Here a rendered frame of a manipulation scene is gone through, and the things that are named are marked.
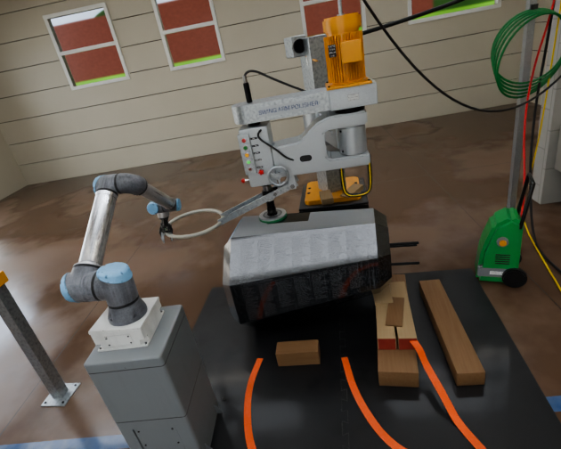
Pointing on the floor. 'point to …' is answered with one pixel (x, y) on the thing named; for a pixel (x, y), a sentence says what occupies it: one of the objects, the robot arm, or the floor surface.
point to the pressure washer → (504, 244)
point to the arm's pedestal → (158, 388)
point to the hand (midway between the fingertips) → (167, 240)
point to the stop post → (27, 339)
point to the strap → (365, 404)
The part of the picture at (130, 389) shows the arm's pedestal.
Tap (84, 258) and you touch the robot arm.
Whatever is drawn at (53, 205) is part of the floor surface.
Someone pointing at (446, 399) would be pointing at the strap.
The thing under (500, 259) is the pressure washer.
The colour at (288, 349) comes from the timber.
